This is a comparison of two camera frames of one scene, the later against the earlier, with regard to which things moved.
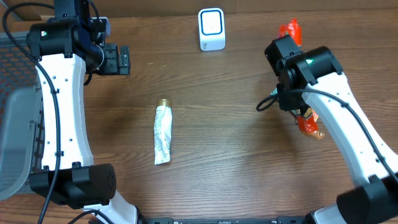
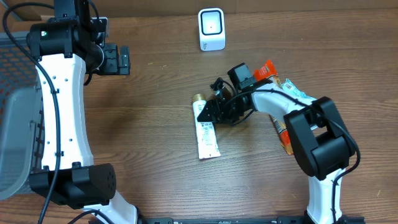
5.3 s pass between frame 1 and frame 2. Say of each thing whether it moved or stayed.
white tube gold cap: moved
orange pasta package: moved
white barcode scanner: stayed
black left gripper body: stayed
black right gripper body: moved
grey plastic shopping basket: stayed
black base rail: stayed
